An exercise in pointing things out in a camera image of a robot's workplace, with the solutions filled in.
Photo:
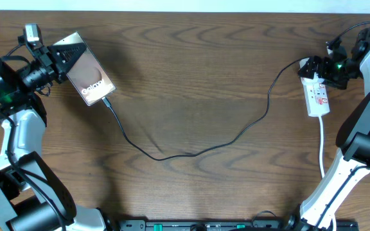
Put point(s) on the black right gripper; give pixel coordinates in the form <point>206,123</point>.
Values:
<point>324,63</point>

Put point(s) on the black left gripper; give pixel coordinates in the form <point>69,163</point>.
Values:
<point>52,53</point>

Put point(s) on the bronze Galaxy smartphone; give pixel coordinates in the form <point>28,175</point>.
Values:
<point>87,75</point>

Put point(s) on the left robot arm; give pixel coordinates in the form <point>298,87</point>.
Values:
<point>31,196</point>

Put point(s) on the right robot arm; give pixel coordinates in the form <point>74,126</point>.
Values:
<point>352,159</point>

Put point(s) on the white power strip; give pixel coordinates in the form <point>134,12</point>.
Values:
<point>315,96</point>

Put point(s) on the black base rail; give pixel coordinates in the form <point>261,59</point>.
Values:
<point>273,224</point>

